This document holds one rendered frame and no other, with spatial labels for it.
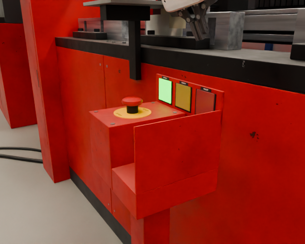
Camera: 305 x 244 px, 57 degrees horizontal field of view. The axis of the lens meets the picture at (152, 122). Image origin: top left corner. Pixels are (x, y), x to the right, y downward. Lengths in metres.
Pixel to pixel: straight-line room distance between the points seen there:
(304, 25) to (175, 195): 0.43
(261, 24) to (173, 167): 0.71
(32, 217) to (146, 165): 1.28
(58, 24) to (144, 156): 1.36
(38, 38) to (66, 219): 0.95
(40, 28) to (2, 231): 1.03
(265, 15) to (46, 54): 1.13
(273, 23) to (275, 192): 0.58
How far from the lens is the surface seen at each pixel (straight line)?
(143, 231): 0.58
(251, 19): 1.07
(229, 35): 0.79
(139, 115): 0.52
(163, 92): 0.59
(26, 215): 1.68
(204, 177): 0.49
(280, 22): 1.00
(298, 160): 0.57
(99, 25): 1.43
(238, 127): 0.63
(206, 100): 0.48
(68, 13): 1.71
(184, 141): 0.43
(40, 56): 1.67
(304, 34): 0.67
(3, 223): 1.67
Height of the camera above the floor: 0.94
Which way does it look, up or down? 19 degrees down
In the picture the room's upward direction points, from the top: straight up
